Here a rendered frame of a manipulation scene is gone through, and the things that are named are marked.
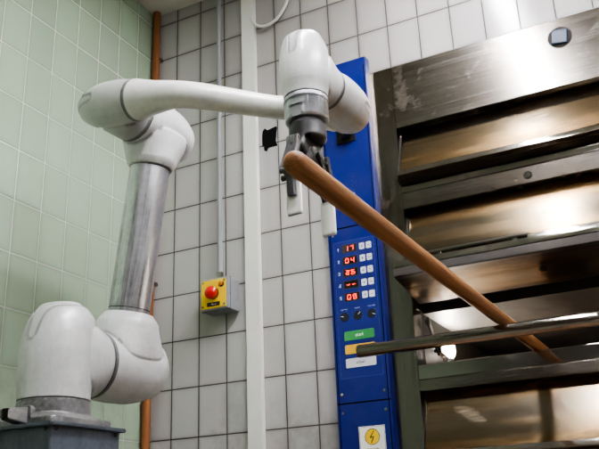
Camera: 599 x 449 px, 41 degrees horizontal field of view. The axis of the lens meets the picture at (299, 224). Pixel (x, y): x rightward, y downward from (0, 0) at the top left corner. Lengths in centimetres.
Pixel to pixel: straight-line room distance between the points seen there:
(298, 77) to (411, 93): 90
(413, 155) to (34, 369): 122
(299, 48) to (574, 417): 110
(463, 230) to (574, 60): 56
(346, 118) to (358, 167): 67
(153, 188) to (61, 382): 55
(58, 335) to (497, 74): 140
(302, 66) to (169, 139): 55
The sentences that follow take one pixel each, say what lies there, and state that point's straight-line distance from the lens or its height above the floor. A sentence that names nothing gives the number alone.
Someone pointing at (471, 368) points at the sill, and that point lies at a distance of 218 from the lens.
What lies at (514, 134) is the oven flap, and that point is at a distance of 232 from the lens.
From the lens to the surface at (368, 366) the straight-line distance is 224.
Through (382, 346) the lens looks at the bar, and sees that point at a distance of 186.
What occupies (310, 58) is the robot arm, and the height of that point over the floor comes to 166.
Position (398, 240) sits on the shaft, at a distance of 121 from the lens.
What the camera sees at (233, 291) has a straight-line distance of 248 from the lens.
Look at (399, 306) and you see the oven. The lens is 227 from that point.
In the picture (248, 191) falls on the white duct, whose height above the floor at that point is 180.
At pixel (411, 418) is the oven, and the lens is 221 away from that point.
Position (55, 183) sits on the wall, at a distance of 247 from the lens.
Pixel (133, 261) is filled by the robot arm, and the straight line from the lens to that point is 199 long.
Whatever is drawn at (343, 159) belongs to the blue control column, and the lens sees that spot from 245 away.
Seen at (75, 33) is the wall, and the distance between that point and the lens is 275.
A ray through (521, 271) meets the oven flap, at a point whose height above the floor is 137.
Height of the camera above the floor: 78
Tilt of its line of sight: 21 degrees up
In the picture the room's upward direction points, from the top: 2 degrees counter-clockwise
